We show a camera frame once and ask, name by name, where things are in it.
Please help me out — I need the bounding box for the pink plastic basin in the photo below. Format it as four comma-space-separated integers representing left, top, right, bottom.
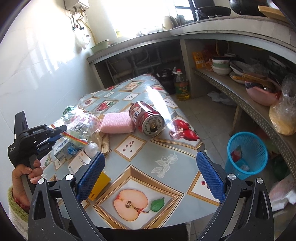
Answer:
245, 81, 280, 106

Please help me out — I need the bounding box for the brown paper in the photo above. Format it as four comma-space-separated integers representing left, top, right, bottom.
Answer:
91, 132, 110, 154

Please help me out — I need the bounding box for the wall water heater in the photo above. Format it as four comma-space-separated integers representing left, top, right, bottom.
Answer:
64, 0, 90, 11

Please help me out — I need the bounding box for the green plastic bottle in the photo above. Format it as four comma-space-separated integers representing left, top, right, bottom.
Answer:
62, 105, 100, 156

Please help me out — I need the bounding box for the red drink can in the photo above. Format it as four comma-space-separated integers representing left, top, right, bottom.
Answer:
129, 101, 165, 137

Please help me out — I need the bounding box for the stack of white bowls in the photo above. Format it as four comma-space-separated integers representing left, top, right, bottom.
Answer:
211, 56, 232, 76

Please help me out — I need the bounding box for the white sack on floor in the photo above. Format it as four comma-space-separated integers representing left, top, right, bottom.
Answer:
269, 174, 295, 212

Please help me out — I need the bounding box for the green basin on counter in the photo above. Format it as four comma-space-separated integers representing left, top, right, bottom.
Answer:
90, 39, 109, 54

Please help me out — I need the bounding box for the orange snack packet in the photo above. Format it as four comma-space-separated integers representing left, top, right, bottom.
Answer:
192, 51, 208, 69

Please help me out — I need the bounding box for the fruit pattern tablecloth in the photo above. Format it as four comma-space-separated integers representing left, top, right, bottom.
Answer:
77, 74, 220, 230

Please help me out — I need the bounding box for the yellow white medicine box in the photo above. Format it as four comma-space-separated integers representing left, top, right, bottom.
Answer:
67, 150, 112, 202

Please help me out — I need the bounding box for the blue plastic trash basket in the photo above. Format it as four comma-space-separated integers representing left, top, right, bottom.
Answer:
225, 132, 268, 180

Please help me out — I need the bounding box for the perforated metal shelf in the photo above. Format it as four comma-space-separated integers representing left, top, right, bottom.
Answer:
193, 68, 295, 175

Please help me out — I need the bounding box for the clear zip bag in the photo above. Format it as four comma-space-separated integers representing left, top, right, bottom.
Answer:
48, 107, 101, 147

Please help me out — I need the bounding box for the white kettle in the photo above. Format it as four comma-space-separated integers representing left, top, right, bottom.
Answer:
162, 16, 174, 31

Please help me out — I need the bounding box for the white rag on floor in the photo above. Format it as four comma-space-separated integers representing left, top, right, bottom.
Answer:
207, 91, 237, 106

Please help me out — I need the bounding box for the pink sponge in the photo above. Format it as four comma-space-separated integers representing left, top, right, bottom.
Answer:
100, 111, 135, 134

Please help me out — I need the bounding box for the bag of yellow grain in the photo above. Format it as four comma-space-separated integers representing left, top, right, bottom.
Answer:
269, 74, 296, 136

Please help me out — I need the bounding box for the person's left hand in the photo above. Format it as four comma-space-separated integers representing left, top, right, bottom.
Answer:
11, 159, 44, 212

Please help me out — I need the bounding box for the blue wrapper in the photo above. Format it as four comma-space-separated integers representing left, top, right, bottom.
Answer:
67, 144, 80, 156

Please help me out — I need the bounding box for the concrete kitchen counter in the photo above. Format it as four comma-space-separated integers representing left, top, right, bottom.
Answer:
87, 16, 295, 64

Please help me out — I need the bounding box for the black wok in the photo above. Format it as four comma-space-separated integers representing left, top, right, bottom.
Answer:
175, 6, 231, 18

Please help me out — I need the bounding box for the small white blue box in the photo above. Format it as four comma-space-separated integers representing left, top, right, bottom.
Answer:
53, 139, 71, 160

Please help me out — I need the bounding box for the wooden cutting board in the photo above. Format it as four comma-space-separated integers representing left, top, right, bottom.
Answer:
258, 6, 288, 23

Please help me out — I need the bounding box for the cooking oil bottle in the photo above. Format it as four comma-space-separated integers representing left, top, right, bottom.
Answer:
173, 67, 190, 101

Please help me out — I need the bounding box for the stack of plates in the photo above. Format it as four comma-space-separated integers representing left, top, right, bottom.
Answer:
230, 60, 250, 77

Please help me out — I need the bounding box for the red snack bag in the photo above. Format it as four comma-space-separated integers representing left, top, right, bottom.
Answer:
231, 145, 249, 171

